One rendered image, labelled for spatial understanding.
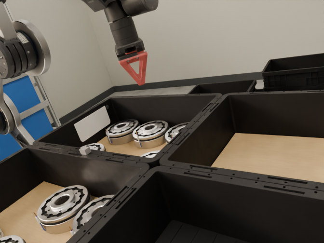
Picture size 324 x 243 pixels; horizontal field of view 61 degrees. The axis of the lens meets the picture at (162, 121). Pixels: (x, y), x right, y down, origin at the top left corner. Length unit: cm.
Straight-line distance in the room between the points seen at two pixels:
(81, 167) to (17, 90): 213
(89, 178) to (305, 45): 312
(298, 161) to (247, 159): 9
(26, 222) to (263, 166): 49
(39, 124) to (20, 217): 213
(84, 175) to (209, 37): 321
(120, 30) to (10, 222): 47
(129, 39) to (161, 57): 338
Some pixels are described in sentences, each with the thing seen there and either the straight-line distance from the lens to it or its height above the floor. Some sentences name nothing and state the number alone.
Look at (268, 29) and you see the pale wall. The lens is 347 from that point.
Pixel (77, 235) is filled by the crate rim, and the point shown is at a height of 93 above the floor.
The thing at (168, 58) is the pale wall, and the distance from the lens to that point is 399.
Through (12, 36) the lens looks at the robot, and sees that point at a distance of 106.
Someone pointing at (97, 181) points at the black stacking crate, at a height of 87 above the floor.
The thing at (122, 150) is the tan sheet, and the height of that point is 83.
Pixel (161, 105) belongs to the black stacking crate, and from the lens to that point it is 77.
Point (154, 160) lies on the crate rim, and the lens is 46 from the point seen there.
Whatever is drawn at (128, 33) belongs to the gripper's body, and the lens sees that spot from 66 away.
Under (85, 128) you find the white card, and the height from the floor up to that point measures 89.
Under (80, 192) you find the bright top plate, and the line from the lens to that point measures 61.
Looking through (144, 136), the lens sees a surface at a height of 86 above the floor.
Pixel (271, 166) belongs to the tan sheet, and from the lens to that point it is 57.
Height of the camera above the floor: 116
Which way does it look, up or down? 23 degrees down
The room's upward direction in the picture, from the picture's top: 16 degrees counter-clockwise
